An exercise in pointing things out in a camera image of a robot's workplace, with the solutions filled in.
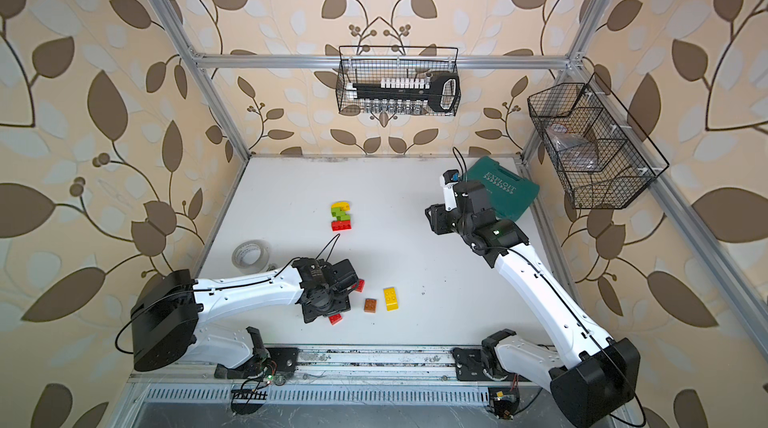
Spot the long red lego front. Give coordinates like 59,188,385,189
328,314,343,325

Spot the orange lego brick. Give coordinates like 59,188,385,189
363,298,377,314

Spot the yellow lego brick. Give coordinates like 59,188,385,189
331,202,350,211
383,287,399,311

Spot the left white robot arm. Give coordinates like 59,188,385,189
126,257,361,378

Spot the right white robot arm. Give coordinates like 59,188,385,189
425,170,641,427

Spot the red long lego brick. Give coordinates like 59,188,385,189
331,221,351,232

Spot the green plastic tool case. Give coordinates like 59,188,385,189
467,157,540,222

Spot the white tape roll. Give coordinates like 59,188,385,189
231,240,270,275

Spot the clear plastic bag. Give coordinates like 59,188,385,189
546,124,600,172

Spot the left circuit board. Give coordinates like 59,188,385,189
230,373,287,416

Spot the circuit board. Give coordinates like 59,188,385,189
488,387,520,420
230,373,287,416

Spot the black socket set holder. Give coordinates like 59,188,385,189
342,73,461,114

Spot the right circuit board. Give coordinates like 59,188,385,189
488,387,520,420

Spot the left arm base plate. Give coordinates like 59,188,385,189
214,347,299,379

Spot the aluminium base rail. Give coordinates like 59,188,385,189
123,345,538,407

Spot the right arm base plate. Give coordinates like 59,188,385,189
450,347,493,382

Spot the right wall wire basket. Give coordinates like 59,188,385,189
527,74,670,210

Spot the wall wire basket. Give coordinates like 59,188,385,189
335,45,461,117
527,74,670,210

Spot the back wall wire basket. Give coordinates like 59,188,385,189
335,45,461,117

